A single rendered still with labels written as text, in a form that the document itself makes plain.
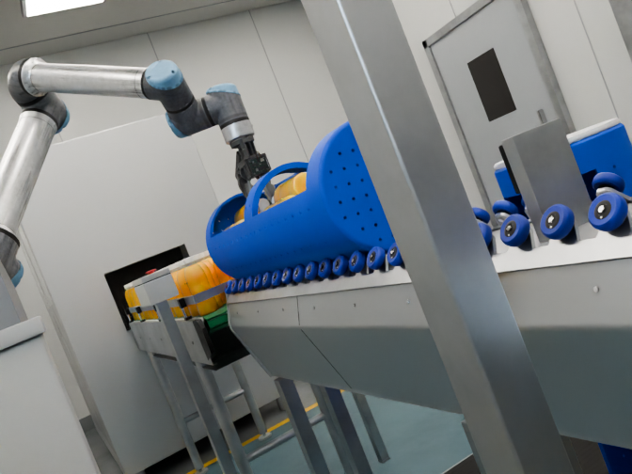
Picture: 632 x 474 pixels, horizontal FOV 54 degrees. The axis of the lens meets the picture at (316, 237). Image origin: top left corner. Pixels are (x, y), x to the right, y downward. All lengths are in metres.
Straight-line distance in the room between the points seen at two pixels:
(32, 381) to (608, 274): 1.19
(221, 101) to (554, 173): 1.12
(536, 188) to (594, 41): 4.09
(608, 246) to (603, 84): 4.24
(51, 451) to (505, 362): 1.14
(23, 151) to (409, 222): 1.62
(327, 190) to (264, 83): 5.69
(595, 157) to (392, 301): 0.52
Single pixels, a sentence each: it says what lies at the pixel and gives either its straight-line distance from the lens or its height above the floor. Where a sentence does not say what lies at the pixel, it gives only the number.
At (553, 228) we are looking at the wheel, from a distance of 0.82.
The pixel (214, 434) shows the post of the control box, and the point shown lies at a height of 0.50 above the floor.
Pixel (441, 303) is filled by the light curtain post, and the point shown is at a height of 0.96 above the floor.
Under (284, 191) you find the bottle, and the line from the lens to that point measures 1.60.
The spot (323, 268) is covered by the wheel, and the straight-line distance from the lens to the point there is 1.37.
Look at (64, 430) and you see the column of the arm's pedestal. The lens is 1.54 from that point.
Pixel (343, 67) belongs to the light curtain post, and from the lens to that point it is 0.61.
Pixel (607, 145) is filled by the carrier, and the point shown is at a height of 1.00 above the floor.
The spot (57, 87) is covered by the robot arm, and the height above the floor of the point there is 1.71.
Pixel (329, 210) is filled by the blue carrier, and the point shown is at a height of 1.08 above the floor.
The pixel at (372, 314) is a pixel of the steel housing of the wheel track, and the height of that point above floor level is 0.86.
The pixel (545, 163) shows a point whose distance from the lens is 0.94.
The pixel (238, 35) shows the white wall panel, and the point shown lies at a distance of 6.98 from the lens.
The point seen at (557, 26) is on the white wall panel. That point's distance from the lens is 5.15.
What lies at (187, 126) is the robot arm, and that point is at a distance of 1.84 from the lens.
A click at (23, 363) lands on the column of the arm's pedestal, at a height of 1.01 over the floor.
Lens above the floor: 1.08
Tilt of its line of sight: 2 degrees down
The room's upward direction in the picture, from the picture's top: 22 degrees counter-clockwise
